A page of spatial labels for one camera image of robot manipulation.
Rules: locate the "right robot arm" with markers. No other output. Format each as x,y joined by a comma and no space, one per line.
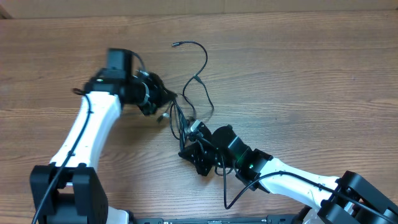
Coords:
327,199

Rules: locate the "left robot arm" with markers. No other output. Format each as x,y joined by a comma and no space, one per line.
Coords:
68,189

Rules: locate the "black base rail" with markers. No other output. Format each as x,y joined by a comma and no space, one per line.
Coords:
270,219

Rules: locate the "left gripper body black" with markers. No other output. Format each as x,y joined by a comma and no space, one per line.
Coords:
154,86

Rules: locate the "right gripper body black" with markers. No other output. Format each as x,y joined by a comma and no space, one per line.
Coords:
199,154

